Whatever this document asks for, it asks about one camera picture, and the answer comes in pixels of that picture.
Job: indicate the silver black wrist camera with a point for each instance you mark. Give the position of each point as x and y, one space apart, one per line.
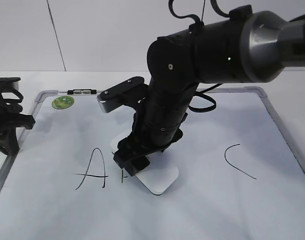
127 93

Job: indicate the black board hanging clip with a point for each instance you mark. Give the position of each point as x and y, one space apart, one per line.
84 91

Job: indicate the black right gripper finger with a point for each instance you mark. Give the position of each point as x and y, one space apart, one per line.
122 158
138 164

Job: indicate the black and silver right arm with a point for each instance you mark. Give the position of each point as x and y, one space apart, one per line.
248 47

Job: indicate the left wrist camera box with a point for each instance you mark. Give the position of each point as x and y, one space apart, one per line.
9 84

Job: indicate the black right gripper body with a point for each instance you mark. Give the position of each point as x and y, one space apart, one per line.
153 130

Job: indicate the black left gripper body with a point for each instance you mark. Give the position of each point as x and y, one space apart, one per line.
10 120

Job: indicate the white board with grey frame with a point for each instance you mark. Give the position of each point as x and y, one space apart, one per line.
238 178

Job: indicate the round green sticker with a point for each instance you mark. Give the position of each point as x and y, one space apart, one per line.
62 102

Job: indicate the white rectangular board eraser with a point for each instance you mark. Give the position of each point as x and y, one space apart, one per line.
156 178

